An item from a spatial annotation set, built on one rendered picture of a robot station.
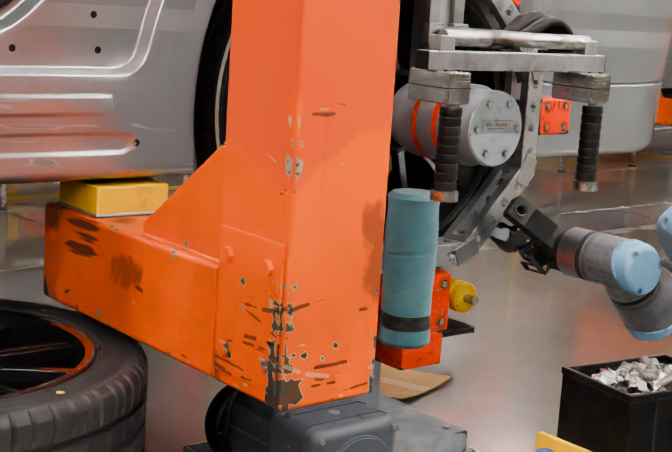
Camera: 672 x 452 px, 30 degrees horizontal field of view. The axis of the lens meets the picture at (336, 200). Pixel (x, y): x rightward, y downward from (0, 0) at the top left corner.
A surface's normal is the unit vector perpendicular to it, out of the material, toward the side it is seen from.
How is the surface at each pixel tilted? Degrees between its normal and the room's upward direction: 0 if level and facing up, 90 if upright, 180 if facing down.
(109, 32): 90
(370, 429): 68
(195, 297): 90
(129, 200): 90
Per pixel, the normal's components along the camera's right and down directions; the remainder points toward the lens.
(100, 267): -0.77, 0.05
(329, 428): 0.30, -0.84
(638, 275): 0.58, 0.11
